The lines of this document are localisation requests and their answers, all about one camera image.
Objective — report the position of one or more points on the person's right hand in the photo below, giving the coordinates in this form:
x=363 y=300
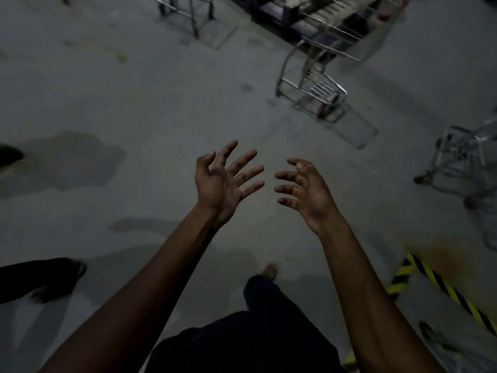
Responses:
x=314 y=201

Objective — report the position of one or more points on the person's left hand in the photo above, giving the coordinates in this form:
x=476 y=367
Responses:
x=217 y=190

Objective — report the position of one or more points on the person's left forearm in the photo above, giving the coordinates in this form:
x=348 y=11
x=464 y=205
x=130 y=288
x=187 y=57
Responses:
x=136 y=306

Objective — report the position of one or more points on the person's right forearm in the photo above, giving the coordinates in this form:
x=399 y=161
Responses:
x=369 y=306

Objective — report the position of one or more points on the person's right foot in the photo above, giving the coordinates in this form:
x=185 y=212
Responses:
x=270 y=271

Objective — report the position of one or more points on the person's dark clothing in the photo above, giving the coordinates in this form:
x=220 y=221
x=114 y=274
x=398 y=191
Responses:
x=252 y=341

